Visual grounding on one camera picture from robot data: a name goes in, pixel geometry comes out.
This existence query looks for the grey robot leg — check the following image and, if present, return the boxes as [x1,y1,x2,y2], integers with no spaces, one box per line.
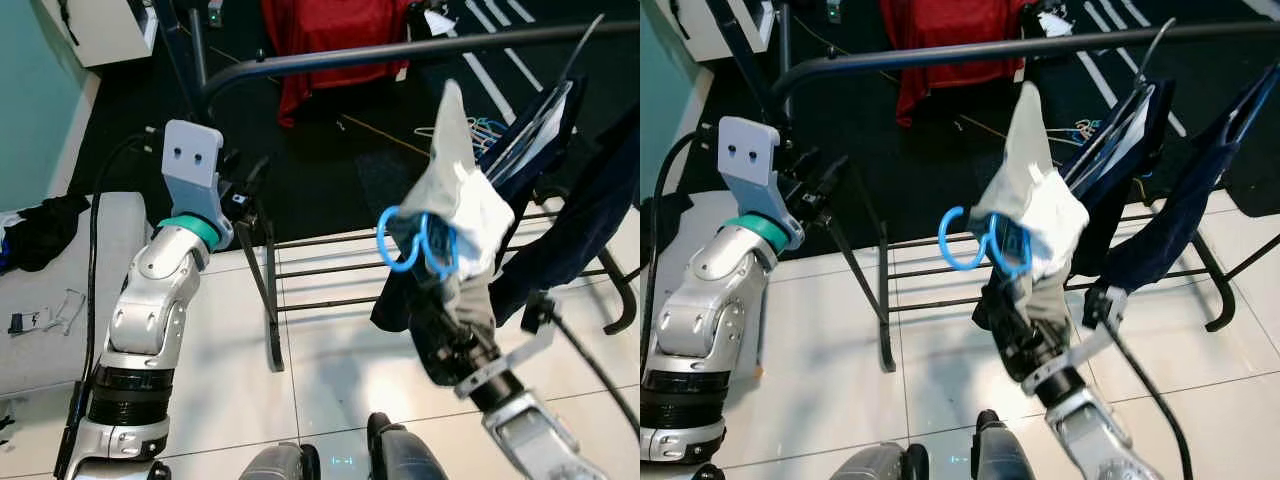
[365,412,451,480]
[240,443,321,480]
[830,443,931,480]
[970,410,1041,480]

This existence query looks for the navy white jersey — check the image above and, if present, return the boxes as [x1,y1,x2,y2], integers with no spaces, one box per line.
[1060,80,1166,201]
[480,78,586,196]

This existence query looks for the white cabinet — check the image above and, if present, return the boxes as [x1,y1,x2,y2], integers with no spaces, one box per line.
[680,0,776,63]
[38,0,161,68]

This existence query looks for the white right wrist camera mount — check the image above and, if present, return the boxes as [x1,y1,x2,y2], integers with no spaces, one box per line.
[455,293,558,401]
[1020,285,1131,396]

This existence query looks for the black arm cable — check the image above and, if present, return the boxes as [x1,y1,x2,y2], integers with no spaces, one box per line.
[1100,315,1196,480]
[540,305,641,433]
[645,125,723,371]
[55,125,169,479]

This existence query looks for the navy blue garment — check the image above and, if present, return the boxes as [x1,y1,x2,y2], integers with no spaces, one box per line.
[1100,65,1280,296]
[490,100,641,331]

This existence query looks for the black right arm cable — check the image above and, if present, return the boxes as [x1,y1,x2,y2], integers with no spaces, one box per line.
[540,305,641,433]
[1100,315,1196,480]

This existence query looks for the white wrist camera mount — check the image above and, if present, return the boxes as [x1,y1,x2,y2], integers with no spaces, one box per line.
[162,120,237,251]
[718,117,806,251]
[1020,285,1131,396]
[455,293,558,401]

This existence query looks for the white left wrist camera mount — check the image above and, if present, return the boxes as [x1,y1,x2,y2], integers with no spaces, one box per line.
[162,120,237,251]
[718,117,806,251]

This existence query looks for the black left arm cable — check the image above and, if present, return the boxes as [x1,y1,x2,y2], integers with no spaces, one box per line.
[645,125,723,371]
[55,125,169,479]

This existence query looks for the black metal clothes rack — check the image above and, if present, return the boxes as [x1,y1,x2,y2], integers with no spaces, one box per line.
[150,0,641,373]
[720,0,1280,373]

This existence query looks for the blue plastic hanger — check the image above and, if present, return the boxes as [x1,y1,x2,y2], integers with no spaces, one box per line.
[938,207,1033,281]
[377,207,459,283]

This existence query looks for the grey robot left leg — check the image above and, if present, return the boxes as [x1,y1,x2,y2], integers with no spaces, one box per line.
[240,443,321,480]
[830,443,931,480]

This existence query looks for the grey robot right leg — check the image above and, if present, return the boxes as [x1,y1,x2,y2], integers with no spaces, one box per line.
[365,412,451,480]
[970,410,1041,480]

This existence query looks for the black garment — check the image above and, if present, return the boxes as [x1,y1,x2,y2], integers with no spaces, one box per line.
[0,195,93,273]

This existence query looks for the grey shorts with lettered waistband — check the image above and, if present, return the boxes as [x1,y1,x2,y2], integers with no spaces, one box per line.
[385,80,516,336]
[965,82,1091,336]

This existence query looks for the red cloth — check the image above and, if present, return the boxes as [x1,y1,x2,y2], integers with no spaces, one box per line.
[880,0,1036,126]
[262,0,429,128]

